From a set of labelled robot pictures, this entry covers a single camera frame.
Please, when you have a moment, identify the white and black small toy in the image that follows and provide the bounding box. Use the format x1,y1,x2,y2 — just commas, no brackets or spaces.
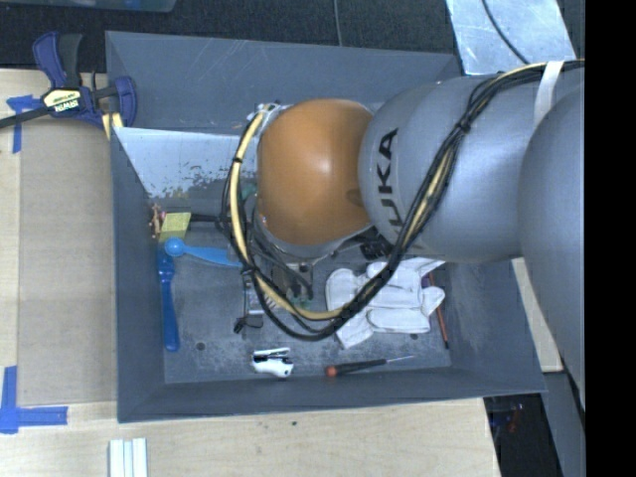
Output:
250,347,295,380

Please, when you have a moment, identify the blue long plastic handle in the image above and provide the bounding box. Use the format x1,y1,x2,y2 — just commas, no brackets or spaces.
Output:
156,248,181,353

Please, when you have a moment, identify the white work glove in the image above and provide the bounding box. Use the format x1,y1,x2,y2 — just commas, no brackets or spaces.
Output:
324,257,447,351

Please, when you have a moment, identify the grey metal bin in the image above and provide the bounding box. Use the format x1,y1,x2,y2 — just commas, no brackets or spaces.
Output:
104,30,549,424

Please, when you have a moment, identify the pale wood flat board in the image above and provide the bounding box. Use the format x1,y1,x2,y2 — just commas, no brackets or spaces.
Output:
16,120,119,407

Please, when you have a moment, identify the blue plastic spoon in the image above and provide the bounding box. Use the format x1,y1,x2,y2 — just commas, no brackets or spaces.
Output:
163,237,245,269

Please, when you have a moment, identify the yellow sponge block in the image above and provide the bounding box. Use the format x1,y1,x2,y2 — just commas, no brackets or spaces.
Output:
158,211,193,243

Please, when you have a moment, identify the black screwdriver with orange end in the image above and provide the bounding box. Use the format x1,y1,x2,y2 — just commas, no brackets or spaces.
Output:
324,354,415,379

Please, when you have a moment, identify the small black clip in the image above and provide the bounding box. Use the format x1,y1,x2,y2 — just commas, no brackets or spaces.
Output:
233,314,265,335

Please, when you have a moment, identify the small brown toy figure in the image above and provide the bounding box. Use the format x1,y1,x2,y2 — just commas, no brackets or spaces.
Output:
149,203,166,240

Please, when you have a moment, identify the thin orange pencil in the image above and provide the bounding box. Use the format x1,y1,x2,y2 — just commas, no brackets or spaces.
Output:
427,271,450,351

